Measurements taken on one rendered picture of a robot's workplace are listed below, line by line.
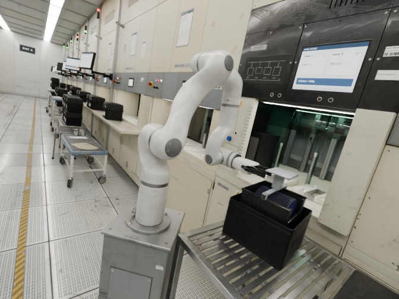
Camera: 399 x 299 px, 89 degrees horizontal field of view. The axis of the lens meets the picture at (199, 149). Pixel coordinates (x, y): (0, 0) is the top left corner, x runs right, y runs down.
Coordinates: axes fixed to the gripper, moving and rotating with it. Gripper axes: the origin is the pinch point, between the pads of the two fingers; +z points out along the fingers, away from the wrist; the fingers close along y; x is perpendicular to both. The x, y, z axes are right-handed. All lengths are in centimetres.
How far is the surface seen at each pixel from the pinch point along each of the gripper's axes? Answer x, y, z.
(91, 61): 55, -39, -330
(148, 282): -48, 42, -17
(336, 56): 57, -26, 7
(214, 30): 82, -42, -86
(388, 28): 67, -24, 23
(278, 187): -3.5, 1.5, 7.5
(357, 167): 11.7, -18.2, 29.4
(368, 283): -19.4, 6.5, 43.0
